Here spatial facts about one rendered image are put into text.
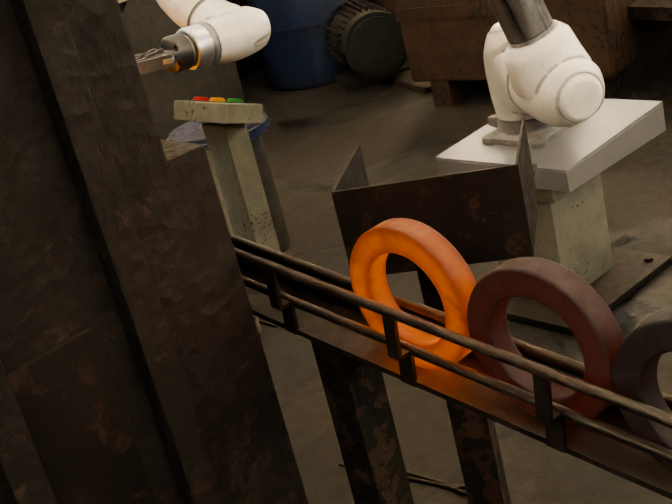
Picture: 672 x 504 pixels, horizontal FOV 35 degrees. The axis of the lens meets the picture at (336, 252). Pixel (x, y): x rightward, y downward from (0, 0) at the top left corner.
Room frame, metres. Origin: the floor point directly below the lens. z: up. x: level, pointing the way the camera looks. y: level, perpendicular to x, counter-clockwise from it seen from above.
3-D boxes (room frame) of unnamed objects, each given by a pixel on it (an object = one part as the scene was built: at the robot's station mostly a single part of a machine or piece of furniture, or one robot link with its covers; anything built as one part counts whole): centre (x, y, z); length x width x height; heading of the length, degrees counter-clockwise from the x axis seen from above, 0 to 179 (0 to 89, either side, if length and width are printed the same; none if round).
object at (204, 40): (2.19, 0.18, 0.83); 0.09 x 0.06 x 0.09; 38
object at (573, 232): (2.39, -0.52, 0.15); 0.40 x 0.40 x 0.31; 37
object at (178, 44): (2.15, 0.23, 0.83); 0.09 x 0.08 x 0.07; 128
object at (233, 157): (2.67, 0.20, 0.31); 0.24 x 0.16 x 0.62; 38
